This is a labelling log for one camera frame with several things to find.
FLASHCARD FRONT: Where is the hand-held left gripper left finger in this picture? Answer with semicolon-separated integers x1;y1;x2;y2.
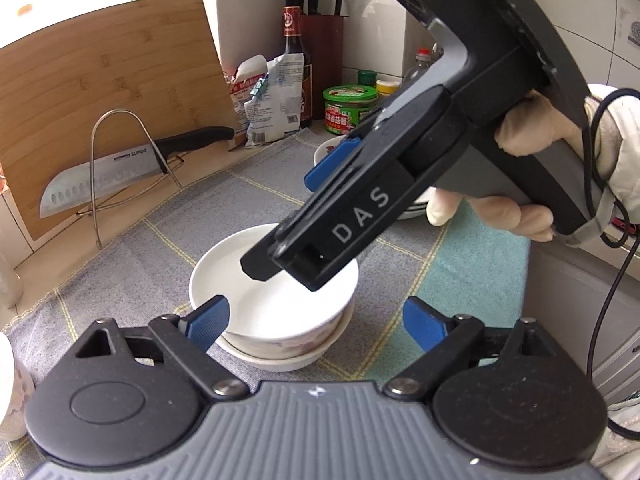
70;295;250;403

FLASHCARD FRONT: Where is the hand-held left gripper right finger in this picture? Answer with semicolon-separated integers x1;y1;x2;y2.
382;296;566;403

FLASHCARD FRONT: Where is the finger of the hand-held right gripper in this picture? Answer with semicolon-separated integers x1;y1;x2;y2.
304;134;371;193
241;232;290;282

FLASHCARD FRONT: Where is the white plate with fruit print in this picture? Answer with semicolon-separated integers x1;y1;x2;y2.
313;135;436;222

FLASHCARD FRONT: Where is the white bowl with floral print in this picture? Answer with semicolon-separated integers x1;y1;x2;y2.
190;223;361;356
0;332;37;442
216;305;351;373

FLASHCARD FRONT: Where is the person's right forearm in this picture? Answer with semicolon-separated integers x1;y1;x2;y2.
585;82;640;196

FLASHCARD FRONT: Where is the person's right hand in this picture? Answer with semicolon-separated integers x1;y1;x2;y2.
427;91;583;242

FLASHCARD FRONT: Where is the green lid sauce jar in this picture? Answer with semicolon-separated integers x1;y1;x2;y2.
322;85;379;137

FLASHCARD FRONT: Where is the white bag with blue print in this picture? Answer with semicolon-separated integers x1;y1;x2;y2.
245;55;307;149

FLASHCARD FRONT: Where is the checked grey teal dish mat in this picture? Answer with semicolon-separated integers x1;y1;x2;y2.
0;127;532;401

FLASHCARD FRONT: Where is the red cap glass bottle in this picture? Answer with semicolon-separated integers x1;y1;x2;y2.
404;48;436;88

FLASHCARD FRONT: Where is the bag with red print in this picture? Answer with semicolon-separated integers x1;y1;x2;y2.
227;67;266;152

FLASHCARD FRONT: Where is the brown knife block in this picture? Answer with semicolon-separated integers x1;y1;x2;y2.
300;14;349;81

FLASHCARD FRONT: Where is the dark soy sauce bottle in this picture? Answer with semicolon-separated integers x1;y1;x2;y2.
281;6;314;129

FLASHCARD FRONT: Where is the grey cabinet front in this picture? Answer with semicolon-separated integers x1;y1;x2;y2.
525;237;640;403

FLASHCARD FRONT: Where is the bamboo cutting board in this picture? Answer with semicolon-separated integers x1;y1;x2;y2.
0;0;238;241

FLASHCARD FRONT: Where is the person's white jacket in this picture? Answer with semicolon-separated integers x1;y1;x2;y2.
602;395;640;480

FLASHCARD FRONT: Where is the black cable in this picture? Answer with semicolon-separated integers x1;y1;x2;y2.
585;87;640;436

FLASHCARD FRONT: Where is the kitchen knife with black handle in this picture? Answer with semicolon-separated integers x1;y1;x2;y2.
39;126;236;219

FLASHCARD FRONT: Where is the steel wire rack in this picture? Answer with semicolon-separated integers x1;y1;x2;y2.
75;111;184;249

